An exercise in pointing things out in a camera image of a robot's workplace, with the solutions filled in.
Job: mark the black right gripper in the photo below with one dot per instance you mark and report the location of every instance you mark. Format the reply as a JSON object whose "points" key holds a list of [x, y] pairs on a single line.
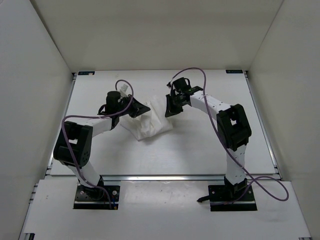
{"points": [[170, 111]]}

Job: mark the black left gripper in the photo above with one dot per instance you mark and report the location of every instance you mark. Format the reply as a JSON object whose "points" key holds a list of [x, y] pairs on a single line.
{"points": [[138, 108]]}

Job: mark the white pleated skirt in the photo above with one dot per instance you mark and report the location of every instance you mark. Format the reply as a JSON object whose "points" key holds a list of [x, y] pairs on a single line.
{"points": [[148, 124]]}

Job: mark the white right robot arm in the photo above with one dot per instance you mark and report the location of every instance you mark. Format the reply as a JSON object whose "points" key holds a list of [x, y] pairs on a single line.
{"points": [[232, 128]]}

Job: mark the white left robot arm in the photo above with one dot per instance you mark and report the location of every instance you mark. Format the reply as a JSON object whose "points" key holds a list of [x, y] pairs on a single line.
{"points": [[74, 143]]}

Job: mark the blue label left corner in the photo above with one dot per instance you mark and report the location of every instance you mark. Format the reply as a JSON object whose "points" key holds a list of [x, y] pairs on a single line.
{"points": [[86, 73]]}

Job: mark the blue label corner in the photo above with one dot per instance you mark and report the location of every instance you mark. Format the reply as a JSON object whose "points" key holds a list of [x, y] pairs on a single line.
{"points": [[86, 73], [234, 71]]}

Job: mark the blue label right corner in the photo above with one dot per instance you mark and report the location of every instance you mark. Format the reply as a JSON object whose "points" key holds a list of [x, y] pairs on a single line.
{"points": [[234, 71]]}

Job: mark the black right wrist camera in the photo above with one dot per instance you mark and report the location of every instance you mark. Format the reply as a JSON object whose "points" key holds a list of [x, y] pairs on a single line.
{"points": [[180, 85]]}

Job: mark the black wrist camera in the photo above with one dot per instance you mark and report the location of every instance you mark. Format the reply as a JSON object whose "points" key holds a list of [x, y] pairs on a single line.
{"points": [[180, 85], [113, 104]]}

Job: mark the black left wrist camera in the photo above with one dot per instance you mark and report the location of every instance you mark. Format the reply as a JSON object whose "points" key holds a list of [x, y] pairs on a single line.
{"points": [[113, 104]]}

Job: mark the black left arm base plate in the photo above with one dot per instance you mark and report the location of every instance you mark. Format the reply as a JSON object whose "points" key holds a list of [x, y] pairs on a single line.
{"points": [[96, 199]]}

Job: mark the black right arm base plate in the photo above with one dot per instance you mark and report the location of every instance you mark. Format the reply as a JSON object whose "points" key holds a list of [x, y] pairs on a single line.
{"points": [[220, 200]]}

